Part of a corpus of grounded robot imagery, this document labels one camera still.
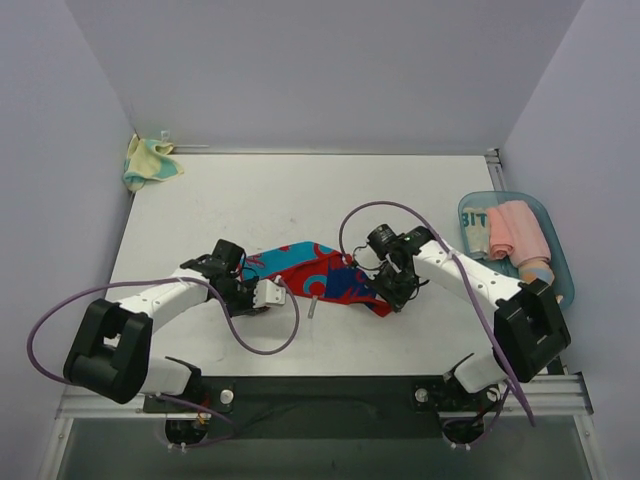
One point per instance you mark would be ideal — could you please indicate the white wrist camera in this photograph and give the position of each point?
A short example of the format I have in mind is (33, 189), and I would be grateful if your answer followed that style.
(267, 293)
(350, 260)

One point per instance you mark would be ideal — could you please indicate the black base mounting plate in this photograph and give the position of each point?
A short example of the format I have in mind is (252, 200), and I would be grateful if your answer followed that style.
(324, 408)

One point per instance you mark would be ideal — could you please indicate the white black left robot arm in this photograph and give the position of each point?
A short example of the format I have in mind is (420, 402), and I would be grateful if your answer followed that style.
(111, 352)

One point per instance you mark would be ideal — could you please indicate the peach blue rolled towel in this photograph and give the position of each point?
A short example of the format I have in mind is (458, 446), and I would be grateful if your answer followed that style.
(536, 269)

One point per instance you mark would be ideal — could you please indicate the yellow teal crumpled towel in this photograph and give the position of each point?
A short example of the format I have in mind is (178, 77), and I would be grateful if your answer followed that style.
(149, 161)

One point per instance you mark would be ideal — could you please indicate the aluminium right frame rail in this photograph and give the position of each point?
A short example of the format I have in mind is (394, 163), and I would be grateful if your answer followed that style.
(495, 169)

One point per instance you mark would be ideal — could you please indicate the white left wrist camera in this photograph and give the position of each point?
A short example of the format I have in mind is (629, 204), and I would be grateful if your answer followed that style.
(267, 293)

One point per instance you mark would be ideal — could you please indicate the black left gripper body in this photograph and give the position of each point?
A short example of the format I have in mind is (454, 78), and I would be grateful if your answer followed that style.
(245, 298)

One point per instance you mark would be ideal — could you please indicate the pink rolled towel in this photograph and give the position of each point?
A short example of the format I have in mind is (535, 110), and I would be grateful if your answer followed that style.
(515, 232)

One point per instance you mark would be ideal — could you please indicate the aluminium frame rail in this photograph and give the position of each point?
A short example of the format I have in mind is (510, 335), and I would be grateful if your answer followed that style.
(495, 169)
(548, 395)

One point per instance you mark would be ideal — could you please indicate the aluminium front frame rail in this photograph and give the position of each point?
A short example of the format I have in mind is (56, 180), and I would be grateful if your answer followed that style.
(548, 395)

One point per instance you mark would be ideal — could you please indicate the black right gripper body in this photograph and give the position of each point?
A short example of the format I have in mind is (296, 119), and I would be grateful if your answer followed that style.
(392, 288)

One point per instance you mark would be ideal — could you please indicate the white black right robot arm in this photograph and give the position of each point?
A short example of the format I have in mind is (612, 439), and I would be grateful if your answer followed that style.
(523, 321)

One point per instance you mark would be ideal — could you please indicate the blue plastic basket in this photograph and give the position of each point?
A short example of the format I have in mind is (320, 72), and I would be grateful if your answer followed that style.
(481, 201)

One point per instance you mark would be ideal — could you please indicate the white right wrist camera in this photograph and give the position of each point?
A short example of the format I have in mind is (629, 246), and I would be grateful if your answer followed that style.
(350, 260)

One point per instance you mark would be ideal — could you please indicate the red blue patterned towel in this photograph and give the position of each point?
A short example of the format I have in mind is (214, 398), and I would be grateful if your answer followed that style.
(313, 270)

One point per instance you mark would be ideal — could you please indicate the white rolled towel blue letters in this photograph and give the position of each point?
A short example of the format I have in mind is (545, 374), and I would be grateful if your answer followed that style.
(476, 232)

